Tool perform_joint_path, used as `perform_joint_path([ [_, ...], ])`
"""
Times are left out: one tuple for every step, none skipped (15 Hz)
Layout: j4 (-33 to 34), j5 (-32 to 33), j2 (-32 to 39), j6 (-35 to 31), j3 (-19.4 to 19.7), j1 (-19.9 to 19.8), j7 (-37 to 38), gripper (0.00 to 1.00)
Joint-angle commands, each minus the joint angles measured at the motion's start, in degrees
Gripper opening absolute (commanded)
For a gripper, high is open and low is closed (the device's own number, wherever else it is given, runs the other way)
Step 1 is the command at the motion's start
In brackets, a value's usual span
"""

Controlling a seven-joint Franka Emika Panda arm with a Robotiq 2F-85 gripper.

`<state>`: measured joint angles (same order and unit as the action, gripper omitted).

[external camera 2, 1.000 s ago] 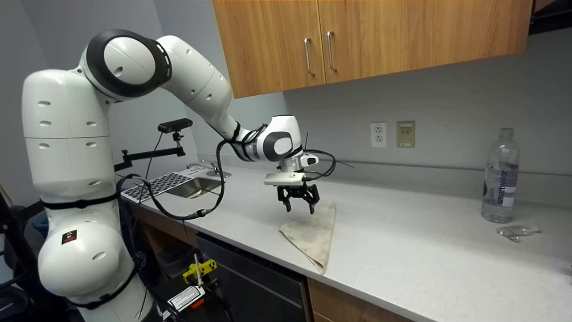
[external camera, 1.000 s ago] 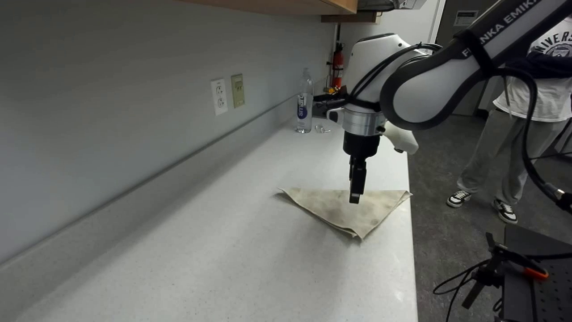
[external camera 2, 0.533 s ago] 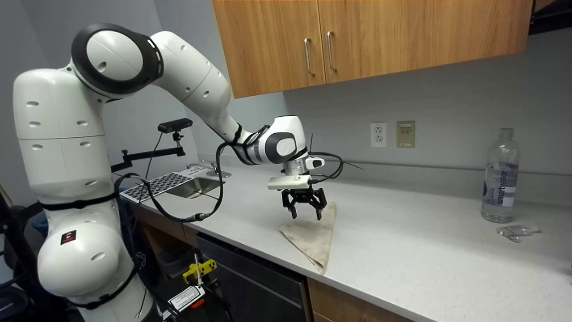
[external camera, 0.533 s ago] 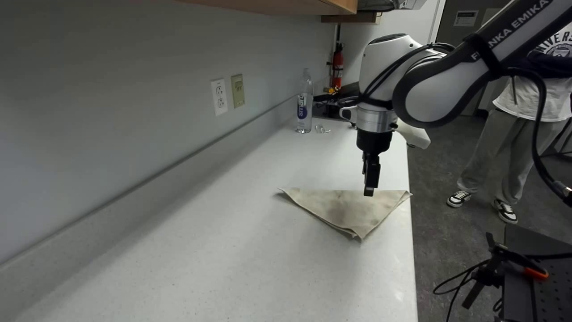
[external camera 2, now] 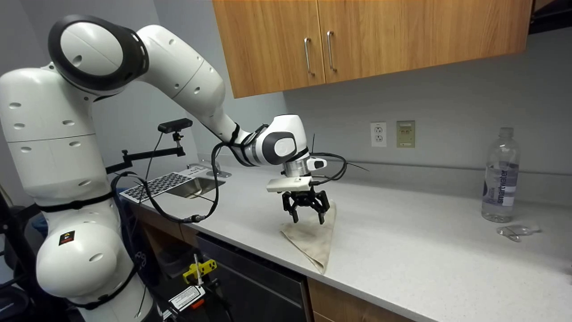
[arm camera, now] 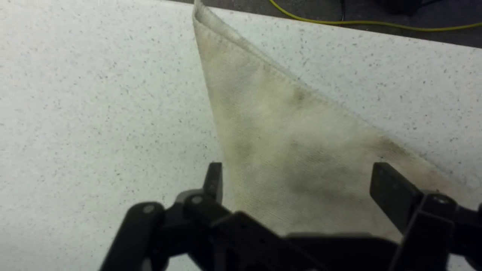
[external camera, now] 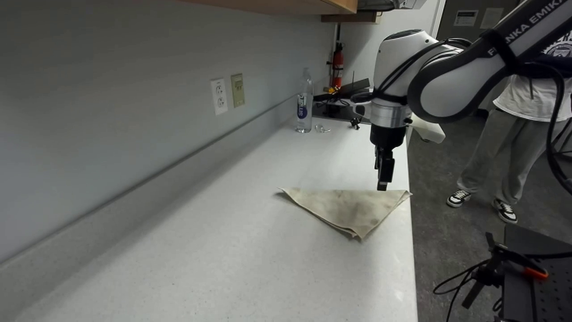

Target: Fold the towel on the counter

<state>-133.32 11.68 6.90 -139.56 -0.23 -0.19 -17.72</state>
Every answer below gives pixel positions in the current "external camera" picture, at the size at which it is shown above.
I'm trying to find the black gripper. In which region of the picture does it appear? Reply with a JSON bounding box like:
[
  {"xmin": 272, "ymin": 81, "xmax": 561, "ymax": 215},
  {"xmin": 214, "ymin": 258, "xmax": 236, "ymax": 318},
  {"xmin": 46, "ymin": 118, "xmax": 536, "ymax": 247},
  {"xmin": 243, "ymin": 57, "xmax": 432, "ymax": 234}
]
[{"xmin": 368, "ymin": 122, "xmax": 413, "ymax": 193}]

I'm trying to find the stained beige towel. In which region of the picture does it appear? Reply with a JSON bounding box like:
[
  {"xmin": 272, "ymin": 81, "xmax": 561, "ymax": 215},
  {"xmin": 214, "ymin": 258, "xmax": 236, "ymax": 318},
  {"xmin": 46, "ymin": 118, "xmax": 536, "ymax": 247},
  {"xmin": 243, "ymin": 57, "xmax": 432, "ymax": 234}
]
[{"xmin": 275, "ymin": 186, "xmax": 413, "ymax": 243}]

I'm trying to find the white black sneaker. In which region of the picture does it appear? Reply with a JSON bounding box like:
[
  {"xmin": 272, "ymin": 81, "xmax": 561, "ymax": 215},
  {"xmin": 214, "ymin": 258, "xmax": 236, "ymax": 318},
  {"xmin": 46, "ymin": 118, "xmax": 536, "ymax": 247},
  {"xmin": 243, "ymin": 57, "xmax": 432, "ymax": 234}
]
[
  {"xmin": 491, "ymin": 197, "xmax": 520, "ymax": 227},
  {"xmin": 445, "ymin": 188, "xmax": 475, "ymax": 211}
]

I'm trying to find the clear plastic water bottle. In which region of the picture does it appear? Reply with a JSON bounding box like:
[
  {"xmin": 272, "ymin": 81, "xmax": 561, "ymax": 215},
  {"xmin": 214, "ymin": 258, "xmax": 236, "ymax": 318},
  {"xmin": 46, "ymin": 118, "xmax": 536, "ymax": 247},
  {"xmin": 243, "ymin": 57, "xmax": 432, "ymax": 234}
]
[{"xmin": 295, "ymin": 68, "xmax": 314, "ymax": 136}]

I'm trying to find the red fire extinguisher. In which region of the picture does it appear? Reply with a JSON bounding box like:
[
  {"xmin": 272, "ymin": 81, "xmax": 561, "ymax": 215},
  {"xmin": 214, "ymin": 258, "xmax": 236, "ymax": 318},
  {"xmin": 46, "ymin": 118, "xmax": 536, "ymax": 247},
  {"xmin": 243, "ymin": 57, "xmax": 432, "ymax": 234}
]
[{"xmin": 329, "ymin": 41, "xmax": 347, "ymax": 91}]

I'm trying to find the person in white navy shirt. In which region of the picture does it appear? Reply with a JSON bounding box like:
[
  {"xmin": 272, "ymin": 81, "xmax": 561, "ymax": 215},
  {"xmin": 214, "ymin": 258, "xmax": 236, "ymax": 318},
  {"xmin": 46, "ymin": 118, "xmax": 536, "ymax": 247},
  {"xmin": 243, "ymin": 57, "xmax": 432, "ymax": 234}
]
[{"xmin": 445, "ymin": 34, "xmax": 572, "ymax": 227}]

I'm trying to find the black perforated stand plate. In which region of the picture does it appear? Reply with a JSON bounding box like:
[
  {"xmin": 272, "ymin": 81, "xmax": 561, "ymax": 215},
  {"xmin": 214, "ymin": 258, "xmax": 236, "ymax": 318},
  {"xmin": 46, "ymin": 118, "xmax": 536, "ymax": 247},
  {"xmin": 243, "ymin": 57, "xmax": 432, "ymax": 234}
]
[{"xmin": 502, "ymin": 222, "xmax": 572, "ymax": 322}]

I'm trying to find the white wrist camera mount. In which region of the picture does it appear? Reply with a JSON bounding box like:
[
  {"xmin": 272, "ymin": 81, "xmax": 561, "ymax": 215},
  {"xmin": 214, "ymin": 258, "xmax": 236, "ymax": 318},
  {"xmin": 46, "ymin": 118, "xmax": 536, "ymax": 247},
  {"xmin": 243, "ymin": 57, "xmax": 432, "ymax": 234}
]
[{"xmin": 409, "ymin": 115, "xmax": 448, "ymax": 145}]

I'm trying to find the black clamp with orange handle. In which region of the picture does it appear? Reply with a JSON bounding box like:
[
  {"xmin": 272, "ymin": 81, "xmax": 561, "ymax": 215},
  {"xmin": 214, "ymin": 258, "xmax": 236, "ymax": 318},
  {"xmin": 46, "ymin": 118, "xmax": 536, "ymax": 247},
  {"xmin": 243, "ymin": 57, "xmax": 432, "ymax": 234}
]
[{"xmin": 431, "ymin": 231, "xmax": 552, "ymax": 311}]

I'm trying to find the beige wall switch plate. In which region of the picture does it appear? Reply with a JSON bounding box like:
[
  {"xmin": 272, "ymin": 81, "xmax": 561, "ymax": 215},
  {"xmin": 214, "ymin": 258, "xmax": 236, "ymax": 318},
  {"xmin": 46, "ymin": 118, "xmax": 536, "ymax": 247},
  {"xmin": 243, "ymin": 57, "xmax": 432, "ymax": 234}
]
[{"xmin": 229, "ymin": 72, "xmax": 246, "ymax": 111}]

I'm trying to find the white wall outlet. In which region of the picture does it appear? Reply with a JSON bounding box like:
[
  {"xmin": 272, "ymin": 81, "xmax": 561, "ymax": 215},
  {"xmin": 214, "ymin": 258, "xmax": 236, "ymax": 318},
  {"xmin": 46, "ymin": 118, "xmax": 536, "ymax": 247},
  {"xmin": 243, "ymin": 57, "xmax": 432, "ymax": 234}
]
[{"xmin": 209, "ymin": 77, "xmax": 230, "ymax": 118}]

